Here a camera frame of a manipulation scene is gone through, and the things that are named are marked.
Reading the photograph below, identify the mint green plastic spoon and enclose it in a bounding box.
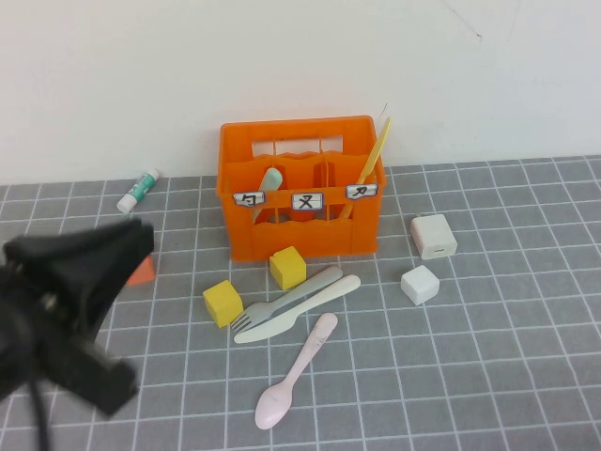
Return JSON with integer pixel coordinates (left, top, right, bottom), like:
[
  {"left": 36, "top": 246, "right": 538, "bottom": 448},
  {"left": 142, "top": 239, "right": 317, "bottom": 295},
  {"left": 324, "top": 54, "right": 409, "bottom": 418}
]
[{"left": 253, "top": 167, "right": 285, "bottom": 223}]

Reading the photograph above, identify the orange foam cube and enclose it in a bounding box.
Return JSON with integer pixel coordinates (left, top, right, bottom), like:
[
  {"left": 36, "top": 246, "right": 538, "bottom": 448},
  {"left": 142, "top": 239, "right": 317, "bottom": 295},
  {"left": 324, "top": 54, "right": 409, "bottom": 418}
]
[{"left": 127, "top": 256, "right": 157, "bottom": 288}]

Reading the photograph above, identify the pink plastic spoon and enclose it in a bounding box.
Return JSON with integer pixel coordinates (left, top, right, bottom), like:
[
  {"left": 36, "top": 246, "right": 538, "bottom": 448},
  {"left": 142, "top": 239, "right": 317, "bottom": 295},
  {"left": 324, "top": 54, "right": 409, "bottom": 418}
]
[{"left": 254, "top": 312, "right": 339, "bottom": 430}]

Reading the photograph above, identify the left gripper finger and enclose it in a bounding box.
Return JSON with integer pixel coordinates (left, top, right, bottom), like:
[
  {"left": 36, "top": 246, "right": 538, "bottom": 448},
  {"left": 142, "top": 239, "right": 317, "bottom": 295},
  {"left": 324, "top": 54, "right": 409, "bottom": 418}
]
[
  {"left": 46, "top": 342, "right": 140, "bottom": 417},
  {"left": 46, "top": 219, "right": 156, "bottom": 330}
]

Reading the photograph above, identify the paper label marked fork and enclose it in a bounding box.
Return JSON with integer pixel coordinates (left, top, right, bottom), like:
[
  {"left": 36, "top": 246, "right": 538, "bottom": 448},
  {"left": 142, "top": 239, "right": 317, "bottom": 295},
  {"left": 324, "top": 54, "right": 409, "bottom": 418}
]
[{"left": 291, "top": 191, "right": 324, "bottom": 211}]

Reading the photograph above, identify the paper label marked knife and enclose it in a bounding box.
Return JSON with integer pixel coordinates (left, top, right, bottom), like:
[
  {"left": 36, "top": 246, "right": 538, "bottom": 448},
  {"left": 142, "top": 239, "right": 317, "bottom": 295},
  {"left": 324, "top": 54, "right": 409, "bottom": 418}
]
[{"left": 346, "top": 183, "right": 379, "bottom": 200}]

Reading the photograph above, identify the cream plastic knife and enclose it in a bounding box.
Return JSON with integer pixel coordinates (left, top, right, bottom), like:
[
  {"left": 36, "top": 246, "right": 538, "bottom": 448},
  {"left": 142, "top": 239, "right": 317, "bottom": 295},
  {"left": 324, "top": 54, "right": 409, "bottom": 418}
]
[{"left": 233, "top": 274, "right": 362, "bottom": 345}]

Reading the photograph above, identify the grey plastic fork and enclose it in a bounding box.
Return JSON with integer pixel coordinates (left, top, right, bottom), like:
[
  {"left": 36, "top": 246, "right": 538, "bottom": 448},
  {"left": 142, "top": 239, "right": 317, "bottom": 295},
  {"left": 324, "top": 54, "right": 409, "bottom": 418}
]
[{"left": 229, "top": 265, "right": 345, "bottom": 333}]

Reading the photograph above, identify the white foam cube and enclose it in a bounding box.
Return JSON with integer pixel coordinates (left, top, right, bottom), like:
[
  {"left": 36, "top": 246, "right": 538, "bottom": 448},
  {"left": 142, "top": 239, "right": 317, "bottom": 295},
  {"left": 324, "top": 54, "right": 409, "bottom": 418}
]
[{"left": 400, "top": 264, "right": 441, "bottom": 306}]

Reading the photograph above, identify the paper label marked spoon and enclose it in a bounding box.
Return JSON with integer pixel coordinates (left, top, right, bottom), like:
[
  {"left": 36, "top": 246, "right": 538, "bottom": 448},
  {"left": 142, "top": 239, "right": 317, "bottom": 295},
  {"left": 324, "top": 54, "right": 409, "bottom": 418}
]
[{"left": 233, "top": 191, "right": 267, "bottom": 208}]

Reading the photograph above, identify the orange plastic cutlery holder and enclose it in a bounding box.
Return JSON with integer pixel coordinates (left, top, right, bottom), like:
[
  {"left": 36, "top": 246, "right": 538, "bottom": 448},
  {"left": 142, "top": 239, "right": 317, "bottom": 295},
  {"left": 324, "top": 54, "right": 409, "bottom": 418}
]
[{"left": 216, "top": 115, "right": 388, "bottom": 262}]

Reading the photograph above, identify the yellow plastic knife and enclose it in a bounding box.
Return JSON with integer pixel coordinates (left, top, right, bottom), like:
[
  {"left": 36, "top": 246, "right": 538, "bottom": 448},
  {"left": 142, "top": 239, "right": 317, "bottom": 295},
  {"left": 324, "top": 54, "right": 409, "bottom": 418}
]
[{"left": 340, "top": 117, "right": 393, "bottom": 221}]

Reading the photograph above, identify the yellow foam cube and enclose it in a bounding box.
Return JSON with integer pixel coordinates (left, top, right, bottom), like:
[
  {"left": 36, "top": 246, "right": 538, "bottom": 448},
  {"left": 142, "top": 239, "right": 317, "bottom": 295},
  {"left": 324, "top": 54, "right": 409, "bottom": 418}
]
[
  {"left": 269, "top": 245, "right": 308, "bottom": 290},
  {"left": 202, "top": 279, "right": 245, "bottom": 329}
]

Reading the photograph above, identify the white USB charger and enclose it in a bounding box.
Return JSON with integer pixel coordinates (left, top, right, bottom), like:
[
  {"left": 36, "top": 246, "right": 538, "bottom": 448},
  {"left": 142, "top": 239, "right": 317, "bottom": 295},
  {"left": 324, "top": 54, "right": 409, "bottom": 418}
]
[{"left": 408, "top": 213, "right": 459, "bottom": 261}]

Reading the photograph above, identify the white green glue stick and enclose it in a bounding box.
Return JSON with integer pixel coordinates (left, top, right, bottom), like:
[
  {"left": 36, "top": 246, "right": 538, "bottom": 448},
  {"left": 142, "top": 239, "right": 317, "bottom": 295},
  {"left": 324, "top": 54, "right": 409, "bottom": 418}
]
[{"left": 116, "top": 168, "right": 162, "bottom": 215}]

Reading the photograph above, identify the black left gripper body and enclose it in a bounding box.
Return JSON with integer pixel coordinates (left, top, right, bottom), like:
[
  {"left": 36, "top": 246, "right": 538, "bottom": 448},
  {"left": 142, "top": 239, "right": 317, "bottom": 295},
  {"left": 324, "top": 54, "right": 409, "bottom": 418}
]
[{"left": 0, "top": 239, "right": 100, "bottom": 400}]

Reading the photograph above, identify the grey checkered tablecloth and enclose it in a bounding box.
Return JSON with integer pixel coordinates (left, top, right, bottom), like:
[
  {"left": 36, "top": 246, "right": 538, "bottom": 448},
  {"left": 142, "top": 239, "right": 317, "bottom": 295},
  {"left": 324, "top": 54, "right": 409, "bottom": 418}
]
[{"left": 0, "top": 154, "right": 601, "bottom": 451}]

